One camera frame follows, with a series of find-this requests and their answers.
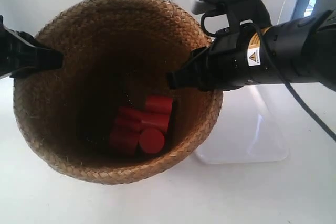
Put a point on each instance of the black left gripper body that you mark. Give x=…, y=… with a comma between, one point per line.
x=8, y=51

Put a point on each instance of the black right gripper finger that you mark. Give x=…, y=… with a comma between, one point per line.
x=189, y=75

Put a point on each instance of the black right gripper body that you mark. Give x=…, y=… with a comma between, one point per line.
x=229, y=63

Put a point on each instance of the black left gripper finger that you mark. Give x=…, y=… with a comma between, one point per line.
x=45, y=58

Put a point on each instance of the brown woven wicker basket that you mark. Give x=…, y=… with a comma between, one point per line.
x=116, y=52

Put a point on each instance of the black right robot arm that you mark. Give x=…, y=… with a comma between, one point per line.
x=298, y=51

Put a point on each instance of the red cylinder lying right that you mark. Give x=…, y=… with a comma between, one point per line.
x=139, y=120

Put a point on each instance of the red cylinder upright front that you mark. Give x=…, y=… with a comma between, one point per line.
x=151, y=141

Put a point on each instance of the red cylinder lying left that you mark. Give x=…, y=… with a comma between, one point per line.
x=123, y=140

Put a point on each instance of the white rectangular plastic tray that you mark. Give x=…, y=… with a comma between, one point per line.
x=245, y=132

